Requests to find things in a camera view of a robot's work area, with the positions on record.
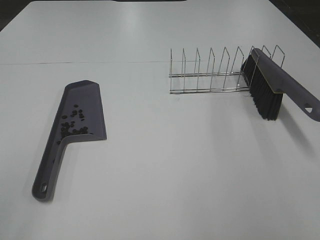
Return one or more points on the purple plastic dustpan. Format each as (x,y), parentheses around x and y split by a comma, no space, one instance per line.
(87,95)

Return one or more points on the pile of coffee beans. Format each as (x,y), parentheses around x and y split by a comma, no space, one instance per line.
(69,125)

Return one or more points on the purple hand brush black bristles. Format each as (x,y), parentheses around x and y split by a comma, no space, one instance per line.
(267,84)

